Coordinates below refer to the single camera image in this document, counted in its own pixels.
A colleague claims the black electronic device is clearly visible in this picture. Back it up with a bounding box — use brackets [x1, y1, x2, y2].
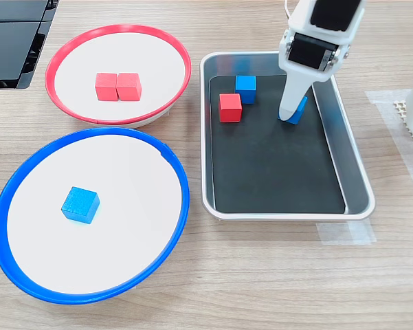
[0, 0, 60, 91]

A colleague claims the red-rimmed white plate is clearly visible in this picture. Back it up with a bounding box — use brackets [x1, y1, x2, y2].
[44, 23, 192, 129]

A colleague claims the clear tape strip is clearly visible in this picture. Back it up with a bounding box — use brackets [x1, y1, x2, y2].
[365, 88, 413, 207]
[316, 219, 378, 246]

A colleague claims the blue-rimmed white plate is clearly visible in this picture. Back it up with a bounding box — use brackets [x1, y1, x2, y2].
[0, 126, 190, 306]

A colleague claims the blue cube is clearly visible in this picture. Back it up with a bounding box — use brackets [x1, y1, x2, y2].
[277, 96, 309, 126]
[234, 74, 257, 105]
[60, 186, 101, 226]

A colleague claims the pale perforated plate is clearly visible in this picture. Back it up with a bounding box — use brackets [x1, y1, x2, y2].
[393, 99, 413, 164]

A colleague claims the red cube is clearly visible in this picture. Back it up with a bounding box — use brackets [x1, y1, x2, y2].
[116, 72, 142, 102]
[218, 92, 243, 124]
[94, 72, 118, 102]

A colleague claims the steel tray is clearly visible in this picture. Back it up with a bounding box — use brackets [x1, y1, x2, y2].
[199, 50, 377, 221]

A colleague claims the black mat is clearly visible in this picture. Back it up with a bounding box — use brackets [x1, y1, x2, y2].
[208, 74, 347, 215]

